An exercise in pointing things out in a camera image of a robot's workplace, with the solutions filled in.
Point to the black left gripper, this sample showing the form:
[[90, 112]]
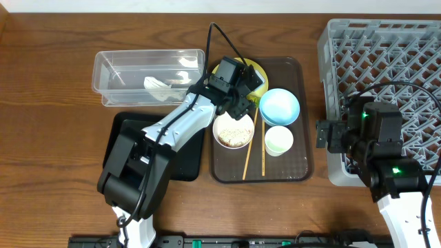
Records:
[[242, 104]]

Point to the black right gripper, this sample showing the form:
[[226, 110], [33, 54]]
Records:
[[324, 134]]

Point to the pink bowl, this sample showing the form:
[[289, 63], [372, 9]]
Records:
[[225, 121]]

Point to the green yellow snack wrapper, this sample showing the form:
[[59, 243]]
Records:
[[255, 100]]

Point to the rice leftovers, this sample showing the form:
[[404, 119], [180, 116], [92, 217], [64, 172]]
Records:
[[234, 137]]

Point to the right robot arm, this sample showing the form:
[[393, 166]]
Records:
[[400, 189]]

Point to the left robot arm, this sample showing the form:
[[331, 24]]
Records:
[[138, 168]]

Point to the grey dishwasher rack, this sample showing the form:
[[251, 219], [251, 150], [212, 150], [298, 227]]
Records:
[[403, 55]]

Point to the yellow plate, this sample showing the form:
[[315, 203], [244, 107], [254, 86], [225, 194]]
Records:
[[235, 95]]

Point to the right wooden chopstick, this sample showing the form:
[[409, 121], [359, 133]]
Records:
[[263, 148]]

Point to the light blue bowl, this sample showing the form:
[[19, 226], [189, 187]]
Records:
[[279, 107]]

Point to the pale green cup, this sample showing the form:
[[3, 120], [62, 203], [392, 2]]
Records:
[[278, 140]]

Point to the black tray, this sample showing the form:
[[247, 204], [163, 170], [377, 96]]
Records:
[[187, 162]]

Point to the clear plastic bin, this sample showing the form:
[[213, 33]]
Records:
[[118, 75]]

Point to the black rail at table edge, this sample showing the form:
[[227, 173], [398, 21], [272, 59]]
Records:
[[348, 238]]

